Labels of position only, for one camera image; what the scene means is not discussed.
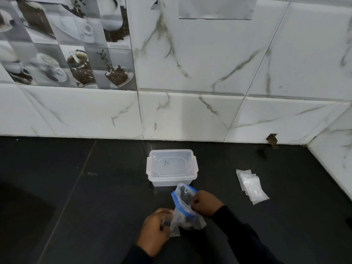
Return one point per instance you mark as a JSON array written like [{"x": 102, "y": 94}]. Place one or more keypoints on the person's left hand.
[{"x": 152, "y": 230}]

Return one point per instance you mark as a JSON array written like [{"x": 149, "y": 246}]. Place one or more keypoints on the person's right hand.
[{"x": 206, "y": 203}]

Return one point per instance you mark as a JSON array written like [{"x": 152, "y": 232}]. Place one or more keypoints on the person's left fingers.
[{"x": 166, "y": 217}]

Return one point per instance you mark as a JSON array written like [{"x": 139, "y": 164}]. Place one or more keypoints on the person's right fingers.
[{"x": 195, "y": 203}]

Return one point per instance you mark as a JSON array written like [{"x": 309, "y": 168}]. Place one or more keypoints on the clear blue-zip plastic bag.
[{"x": 185, "y": 208}]

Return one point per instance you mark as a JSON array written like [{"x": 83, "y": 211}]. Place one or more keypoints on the person's right forearm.
[{"x": 242, "y": 236}]

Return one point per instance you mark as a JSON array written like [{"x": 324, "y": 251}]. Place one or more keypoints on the person's left forearm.
[{"x": 136, "y": 255}]

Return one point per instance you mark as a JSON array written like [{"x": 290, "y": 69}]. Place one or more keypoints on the clear plastic lidded container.
[{"x": 172, "y": 167}]

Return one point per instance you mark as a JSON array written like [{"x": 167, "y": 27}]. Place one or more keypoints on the small clear plastic pouch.
[
  {"x": 255, "y": 189},
  {"x": 246, "y": 176},
  {"x": 242, "y": 172}
]

